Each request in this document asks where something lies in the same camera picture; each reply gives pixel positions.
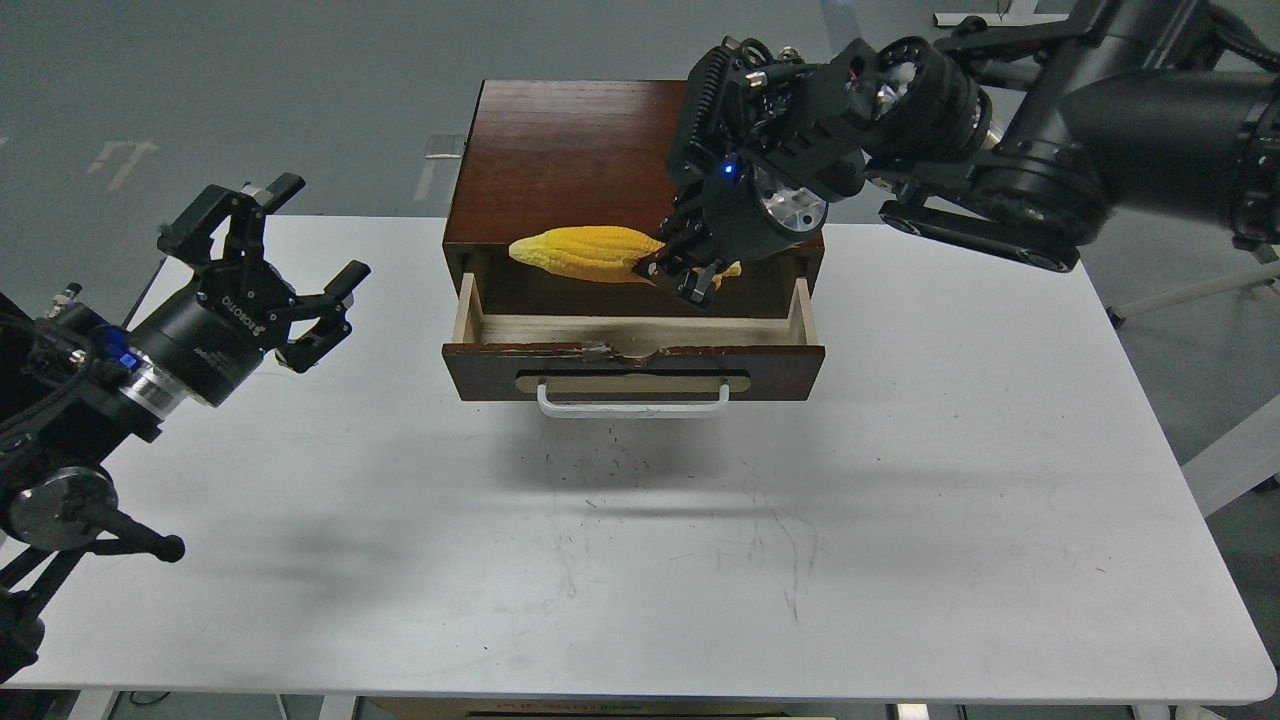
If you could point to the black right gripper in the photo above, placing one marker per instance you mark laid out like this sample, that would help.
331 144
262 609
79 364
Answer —
739 214

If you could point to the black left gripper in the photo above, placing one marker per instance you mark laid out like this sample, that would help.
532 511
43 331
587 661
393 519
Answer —
213 332

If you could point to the yellow corn cob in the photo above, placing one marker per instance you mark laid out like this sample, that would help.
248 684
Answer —
604 254

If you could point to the wooden drawer with white handle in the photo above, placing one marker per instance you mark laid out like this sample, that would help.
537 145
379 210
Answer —
596 365

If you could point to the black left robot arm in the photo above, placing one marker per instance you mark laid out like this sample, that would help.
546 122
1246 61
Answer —
75 386

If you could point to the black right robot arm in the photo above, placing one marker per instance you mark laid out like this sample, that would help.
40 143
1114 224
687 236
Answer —
1018 141

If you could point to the dark wooden drawer cabinet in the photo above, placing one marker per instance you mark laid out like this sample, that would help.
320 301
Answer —
542 153

